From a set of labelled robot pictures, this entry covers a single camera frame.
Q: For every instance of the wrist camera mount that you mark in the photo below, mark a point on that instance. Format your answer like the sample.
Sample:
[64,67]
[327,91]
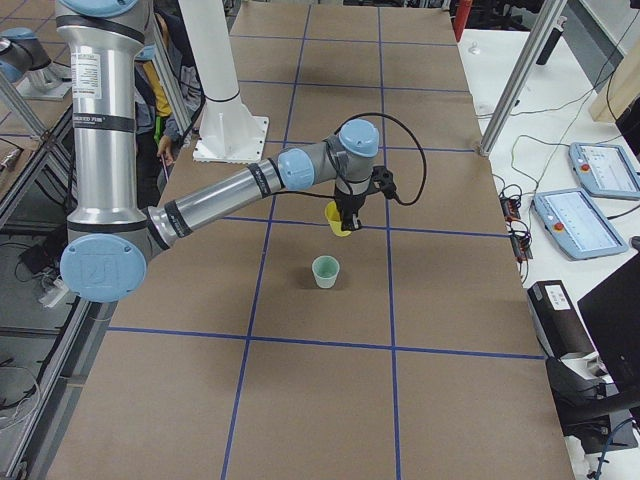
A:
[382,181]

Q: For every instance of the far blue teach pendant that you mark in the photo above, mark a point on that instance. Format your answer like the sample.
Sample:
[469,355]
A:
[604,170]

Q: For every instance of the black power supply box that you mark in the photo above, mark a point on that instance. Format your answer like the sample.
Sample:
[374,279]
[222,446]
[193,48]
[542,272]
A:
[557,322]

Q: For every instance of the aluminium frame post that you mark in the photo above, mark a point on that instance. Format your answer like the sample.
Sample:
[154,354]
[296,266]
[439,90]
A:
[550,12]

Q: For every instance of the blue teach pendant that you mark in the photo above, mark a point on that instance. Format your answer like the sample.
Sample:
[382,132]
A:
[577,225]
[604,170]

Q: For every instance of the yellow plastic cup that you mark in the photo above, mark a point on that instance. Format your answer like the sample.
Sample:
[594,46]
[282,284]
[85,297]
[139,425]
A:
[333,218]

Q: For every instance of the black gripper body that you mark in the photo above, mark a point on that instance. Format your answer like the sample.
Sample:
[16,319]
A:
[348,202]

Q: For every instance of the black monitor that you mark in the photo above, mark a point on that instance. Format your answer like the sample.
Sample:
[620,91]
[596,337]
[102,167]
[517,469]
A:
[611,314]

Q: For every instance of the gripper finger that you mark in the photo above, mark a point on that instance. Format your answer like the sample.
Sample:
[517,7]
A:
[350,222]

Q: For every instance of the green plastic cup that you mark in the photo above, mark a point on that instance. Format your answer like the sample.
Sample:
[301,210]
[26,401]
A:
[325,270]

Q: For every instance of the seated person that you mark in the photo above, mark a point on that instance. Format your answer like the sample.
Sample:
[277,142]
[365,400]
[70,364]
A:
[158,137]

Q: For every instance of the near blue teach pendant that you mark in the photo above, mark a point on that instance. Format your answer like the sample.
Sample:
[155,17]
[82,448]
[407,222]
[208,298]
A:
[577,225]

